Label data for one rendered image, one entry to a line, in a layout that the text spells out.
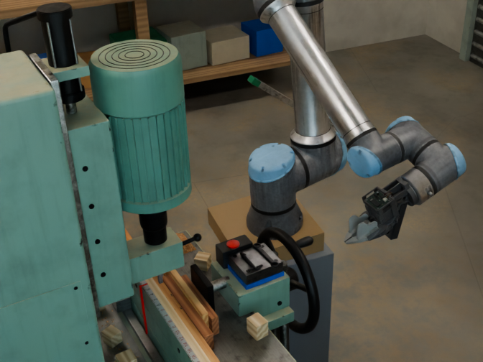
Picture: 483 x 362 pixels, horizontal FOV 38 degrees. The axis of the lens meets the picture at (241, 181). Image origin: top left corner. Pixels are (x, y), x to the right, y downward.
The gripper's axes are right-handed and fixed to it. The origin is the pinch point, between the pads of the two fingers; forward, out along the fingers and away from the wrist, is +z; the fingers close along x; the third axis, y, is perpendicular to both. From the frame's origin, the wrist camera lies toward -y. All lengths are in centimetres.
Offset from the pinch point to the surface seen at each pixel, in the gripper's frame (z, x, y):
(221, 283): 34.1, 3.6, 18.5
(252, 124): -56, -224, -120
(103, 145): 40, 2, 65
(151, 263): 45, -1, 31
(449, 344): -33, -22, -110
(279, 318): 27.6, 11.7, 6.3
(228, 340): 40.2, 15.2, 14.7
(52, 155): 48, 6, 71
